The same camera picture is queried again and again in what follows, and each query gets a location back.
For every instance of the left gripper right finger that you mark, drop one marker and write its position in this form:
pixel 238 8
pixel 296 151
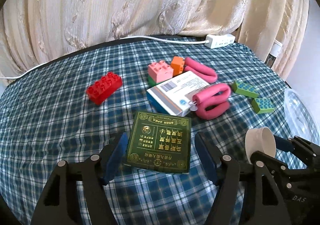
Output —
pixel 263 202

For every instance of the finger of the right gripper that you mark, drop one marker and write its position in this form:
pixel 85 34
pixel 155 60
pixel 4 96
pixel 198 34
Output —
pixel 284 145

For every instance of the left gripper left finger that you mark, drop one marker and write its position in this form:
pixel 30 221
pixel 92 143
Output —
pixel 58 203

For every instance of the green brick blue dots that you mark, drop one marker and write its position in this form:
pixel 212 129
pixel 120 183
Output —
pixel 242 88
pixel 262 105

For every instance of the large pink foam loop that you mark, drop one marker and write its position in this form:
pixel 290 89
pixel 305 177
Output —
pixel 212 102

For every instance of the dark green gold-print box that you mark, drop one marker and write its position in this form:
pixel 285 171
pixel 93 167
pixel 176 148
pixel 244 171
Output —
pixel 159 142

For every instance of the white blue medicine box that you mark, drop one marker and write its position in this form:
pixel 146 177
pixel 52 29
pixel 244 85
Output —
pixel 174 96

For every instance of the small pink foam loop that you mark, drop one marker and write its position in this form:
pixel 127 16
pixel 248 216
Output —
pixel 204 72

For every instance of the green toy brick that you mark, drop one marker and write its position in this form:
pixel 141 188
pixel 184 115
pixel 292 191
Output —
pixel 152 82

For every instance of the orange toy brick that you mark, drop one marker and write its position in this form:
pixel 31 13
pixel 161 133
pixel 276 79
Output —
pixel 177 64

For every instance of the pink toy brick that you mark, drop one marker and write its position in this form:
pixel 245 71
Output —
pixel 160 71

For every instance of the red toy brick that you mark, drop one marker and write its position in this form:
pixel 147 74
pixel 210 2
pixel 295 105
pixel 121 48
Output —
pixel 102 89

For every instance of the clear plastic bowl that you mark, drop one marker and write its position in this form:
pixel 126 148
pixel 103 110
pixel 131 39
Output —
pixel 298 117

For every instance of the blue plaid tablecloth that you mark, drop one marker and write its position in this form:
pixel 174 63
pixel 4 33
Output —
pixel 70 109

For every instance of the white power strip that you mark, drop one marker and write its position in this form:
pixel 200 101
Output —
pixel 216 41

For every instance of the cream patterned curtain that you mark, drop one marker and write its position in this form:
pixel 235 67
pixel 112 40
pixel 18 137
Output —
pixel 38 31

